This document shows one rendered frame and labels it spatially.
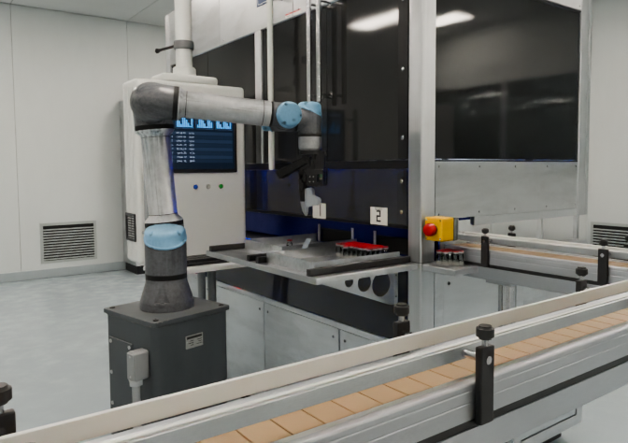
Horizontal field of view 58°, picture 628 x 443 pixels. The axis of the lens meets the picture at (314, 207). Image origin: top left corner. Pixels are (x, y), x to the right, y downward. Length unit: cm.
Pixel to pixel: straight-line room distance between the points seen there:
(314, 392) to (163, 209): 125
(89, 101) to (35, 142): 76
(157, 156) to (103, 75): 543
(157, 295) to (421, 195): 85
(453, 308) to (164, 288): 95
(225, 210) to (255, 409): 203
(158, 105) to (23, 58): 540
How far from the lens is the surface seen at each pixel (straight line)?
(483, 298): 210
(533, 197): 228
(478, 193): 202
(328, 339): 225
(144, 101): 165
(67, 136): 697
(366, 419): 60
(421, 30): 185
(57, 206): 694
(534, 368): 80
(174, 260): 162
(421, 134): 180
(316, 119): 181
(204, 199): 248
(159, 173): 175
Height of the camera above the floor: 118
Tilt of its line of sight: 4 degrees down
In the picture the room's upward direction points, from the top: straight up
